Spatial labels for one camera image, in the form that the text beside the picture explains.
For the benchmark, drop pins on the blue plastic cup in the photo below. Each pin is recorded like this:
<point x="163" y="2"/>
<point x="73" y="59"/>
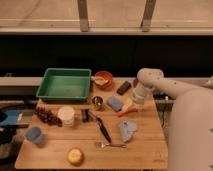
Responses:
<point x="34" y="135"/>

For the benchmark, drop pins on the small metal cup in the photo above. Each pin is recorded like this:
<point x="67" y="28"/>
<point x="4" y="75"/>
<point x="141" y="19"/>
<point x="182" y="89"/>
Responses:
<point x="97" y="102"/>

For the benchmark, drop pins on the yellow round bread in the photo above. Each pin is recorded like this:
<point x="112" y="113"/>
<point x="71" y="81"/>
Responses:
<point x="75" y="156"/>

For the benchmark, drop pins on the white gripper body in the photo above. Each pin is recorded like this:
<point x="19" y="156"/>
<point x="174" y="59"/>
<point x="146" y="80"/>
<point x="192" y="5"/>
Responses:
<point x="140" y="93"/>

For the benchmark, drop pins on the blue sponge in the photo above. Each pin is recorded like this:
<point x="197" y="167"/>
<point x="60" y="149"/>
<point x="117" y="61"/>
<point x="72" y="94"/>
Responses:
<point x="115" y="103"/>

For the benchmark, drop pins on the orange bowl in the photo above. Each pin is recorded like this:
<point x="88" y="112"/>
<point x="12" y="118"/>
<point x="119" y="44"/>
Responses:
<point x="102" y="79"/>

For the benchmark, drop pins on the metal fork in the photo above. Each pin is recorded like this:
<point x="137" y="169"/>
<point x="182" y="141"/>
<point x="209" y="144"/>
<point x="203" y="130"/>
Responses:
<point x="103" y="145"/>

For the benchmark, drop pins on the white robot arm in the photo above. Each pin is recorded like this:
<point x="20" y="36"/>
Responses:
<point x="190" y="141"/>

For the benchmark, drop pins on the bunch of dark grapes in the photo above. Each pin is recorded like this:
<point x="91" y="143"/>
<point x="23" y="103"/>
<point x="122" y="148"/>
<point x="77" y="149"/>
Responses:
<point x="48" y="117"/>

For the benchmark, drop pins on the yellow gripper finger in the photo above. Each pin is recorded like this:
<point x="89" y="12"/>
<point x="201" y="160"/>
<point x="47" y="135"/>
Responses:
<point x="127" y="104"/>

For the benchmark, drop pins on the black handled knife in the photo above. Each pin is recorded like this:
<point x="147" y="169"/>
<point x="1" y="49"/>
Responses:
<point x="101" y="127"/>

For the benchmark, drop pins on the light blue cloth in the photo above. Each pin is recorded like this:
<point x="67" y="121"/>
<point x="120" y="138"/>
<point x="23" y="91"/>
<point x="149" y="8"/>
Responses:
<point x="127" y="129"/>

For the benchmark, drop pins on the green plastic tray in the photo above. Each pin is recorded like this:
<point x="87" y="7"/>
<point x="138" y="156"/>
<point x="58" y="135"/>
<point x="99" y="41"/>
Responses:
<point x="65" y="85"/>

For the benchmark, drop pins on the dark brown block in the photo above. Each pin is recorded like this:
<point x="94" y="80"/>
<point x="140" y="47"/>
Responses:
<point x="124" y="88"/>

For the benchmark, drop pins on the blue object at left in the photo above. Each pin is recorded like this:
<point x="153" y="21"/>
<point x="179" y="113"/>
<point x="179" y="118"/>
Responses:
<point x="13" y="117"/>

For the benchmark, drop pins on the purple bowl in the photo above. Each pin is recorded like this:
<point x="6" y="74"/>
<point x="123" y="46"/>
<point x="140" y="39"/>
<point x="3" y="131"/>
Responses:
<point x="135" y="82"/>

